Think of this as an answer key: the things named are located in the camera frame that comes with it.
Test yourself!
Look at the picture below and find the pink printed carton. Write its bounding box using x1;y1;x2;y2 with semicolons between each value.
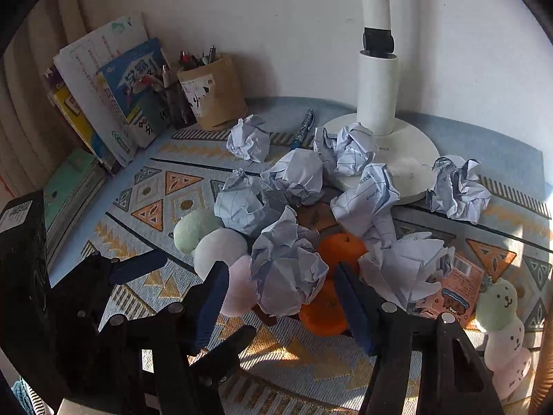
417;253;485;329

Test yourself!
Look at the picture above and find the yellow cover book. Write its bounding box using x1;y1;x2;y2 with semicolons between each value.
52;84;115;174

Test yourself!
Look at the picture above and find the blue illustrated book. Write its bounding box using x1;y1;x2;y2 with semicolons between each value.
97;38;174;150

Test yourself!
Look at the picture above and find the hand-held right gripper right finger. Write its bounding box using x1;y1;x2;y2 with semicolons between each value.
335;264;506;415

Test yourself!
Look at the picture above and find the plush dango skewer toy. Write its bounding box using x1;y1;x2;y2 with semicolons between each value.
173;210;277;327

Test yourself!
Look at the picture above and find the stack of leaning books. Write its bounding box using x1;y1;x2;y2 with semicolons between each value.
56;13;150;167

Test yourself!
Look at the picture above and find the brown paper bag pen holder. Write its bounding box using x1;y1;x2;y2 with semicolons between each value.
176;54;248;131

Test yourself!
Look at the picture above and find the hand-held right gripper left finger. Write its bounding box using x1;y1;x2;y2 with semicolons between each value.
99;261;231;415

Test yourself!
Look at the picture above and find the bunch of pens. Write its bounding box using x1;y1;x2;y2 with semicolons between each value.
178;44;217;71

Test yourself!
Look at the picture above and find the white paper wad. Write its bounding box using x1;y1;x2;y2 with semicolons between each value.
250;206;330;317

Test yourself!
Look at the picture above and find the orange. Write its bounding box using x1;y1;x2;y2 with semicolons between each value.
317;232;368;275
298;279;350;337

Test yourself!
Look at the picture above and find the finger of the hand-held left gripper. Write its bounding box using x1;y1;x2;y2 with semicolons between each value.
190;325;257;393
56;250;169;333

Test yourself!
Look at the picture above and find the clear pen cup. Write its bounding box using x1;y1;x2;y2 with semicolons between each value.
161;80;197;129

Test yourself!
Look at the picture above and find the blue pen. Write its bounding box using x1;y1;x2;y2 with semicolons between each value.
290;109;316;151

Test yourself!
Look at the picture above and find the beige curtain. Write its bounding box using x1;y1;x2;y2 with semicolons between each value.
0;0;104;202

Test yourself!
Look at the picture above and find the bear-faced plush dango toy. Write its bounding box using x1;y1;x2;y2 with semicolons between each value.
475;279;536;400

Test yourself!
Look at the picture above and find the purple cover book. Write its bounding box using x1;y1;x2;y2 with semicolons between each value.
42;67;59;107

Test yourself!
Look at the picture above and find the white desk lamp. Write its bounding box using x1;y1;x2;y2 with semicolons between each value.
322;0;439;205

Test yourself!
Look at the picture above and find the patterned desk mat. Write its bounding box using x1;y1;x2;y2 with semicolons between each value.
47;125;553;415

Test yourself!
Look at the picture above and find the green cover book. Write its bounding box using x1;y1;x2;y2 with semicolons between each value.
42;149;110;264

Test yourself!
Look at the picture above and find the pile of paper balls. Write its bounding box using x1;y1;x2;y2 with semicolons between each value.
214;114;493;312

